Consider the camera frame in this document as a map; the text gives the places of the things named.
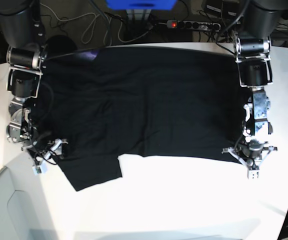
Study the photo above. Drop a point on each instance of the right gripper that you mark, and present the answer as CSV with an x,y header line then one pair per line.
x,y
51,152

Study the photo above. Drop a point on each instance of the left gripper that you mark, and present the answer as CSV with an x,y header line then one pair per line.
x,y
251,155

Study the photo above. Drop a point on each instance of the black T-shirt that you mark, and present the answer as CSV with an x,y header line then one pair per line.
x,y
140,101

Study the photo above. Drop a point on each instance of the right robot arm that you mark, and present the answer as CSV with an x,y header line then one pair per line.
x,y
24,32

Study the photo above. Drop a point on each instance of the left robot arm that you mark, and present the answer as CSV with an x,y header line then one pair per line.
x,y
251,29

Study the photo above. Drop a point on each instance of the grey panel at table corner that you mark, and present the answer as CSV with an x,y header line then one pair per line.
x,y
25,208

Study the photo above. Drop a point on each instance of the black power strip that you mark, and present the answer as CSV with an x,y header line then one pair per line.
x,y
194,25

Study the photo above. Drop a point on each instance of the blue box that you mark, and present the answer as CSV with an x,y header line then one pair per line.
x,y
141,4

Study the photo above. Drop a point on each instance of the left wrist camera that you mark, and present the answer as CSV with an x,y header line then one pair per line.
x,y
252,174

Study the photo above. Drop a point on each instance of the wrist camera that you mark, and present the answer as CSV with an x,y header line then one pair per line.
x,y
252,174
39,169

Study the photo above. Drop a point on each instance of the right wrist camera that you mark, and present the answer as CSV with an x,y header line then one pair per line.
x,y
39,169

